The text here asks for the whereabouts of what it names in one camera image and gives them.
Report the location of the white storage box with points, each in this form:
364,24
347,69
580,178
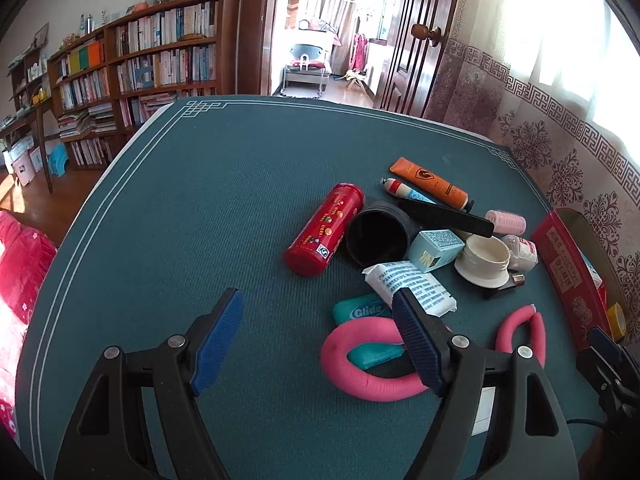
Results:
22,160

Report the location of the white paper card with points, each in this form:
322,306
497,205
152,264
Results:
482,410

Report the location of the white tissue packet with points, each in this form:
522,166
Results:
430,290

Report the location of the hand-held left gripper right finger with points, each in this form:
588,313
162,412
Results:
417,345

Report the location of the orange cream tube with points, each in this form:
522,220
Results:
430,180

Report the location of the teal dental floss case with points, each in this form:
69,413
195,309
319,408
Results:
357,312

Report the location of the black plastic cup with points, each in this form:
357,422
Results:
375,240

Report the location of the pink hair roller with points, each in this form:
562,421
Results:
505,221

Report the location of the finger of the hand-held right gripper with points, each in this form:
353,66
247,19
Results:
602,355

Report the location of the red cylindrical can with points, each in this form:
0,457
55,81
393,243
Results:
322,230

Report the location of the grey chair with red cushion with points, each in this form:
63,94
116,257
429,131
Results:
307,60

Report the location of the dark wooden door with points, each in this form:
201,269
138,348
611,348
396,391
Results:
405,75

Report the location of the framed wall picture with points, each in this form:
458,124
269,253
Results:
41,35

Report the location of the small red white blue tube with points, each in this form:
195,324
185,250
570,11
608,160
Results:
397,187

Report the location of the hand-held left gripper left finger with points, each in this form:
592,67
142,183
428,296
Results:
220,345

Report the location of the black bar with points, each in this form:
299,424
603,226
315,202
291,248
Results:
450,217

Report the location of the wooden bookshelf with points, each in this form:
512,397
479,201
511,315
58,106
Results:
227,45

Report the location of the small brown bottle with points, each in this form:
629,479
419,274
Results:
515,280

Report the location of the wooden door frame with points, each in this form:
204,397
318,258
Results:
257,30

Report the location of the wooden door knob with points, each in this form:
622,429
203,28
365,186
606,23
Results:
425,35

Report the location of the small wooden stool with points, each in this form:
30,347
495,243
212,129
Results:
357,79

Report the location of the light blue carton box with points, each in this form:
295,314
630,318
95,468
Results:
435,250

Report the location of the blue plastic stool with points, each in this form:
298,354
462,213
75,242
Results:
57,160

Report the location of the pink hanging cloth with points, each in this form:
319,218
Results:
359,52

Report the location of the yellow tape roll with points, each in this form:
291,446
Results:
616,320

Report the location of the red floral blanket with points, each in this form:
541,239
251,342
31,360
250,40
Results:
20,270

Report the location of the red storage box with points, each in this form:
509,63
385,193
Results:
565,280

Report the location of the white roll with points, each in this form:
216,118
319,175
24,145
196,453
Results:
522,252

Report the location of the patterned lace curtain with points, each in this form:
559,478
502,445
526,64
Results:
540,125

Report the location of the rows of books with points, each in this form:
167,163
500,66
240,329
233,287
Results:
170,65

